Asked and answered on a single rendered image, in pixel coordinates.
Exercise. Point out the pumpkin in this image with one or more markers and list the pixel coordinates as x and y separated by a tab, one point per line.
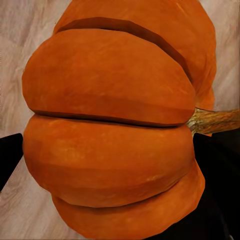
118	93

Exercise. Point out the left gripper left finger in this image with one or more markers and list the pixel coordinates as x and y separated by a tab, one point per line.
11	153

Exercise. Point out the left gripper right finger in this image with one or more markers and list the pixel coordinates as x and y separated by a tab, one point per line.
220	166

